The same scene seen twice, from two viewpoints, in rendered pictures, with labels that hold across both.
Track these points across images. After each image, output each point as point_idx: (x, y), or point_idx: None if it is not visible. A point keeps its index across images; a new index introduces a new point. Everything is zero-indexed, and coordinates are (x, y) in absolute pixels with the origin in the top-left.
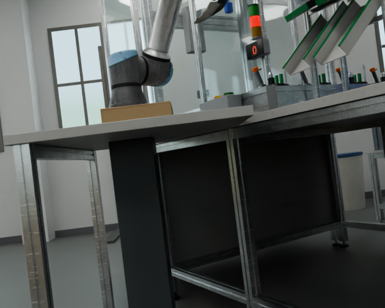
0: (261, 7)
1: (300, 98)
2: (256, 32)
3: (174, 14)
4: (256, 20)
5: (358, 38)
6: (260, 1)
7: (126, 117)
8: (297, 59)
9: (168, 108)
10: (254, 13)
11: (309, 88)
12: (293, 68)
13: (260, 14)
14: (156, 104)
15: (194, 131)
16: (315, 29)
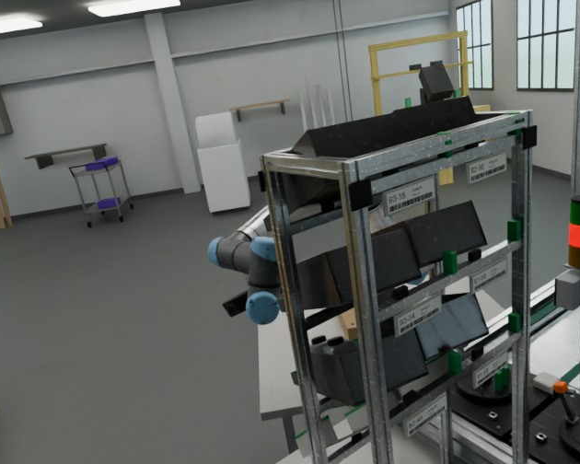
0: None
1: (436, 435)
2: (569, 257)
3: (374, 231)
4: (572, 235)
5: (308, 453)
6: None
7: (340, 316)
8: (408, 389)
9: (347, 333)
10: (571, 220)
11: (456, 436)
12: (402, 395)
13: None
14: (344, 323)
15: None
16: (433, 369)
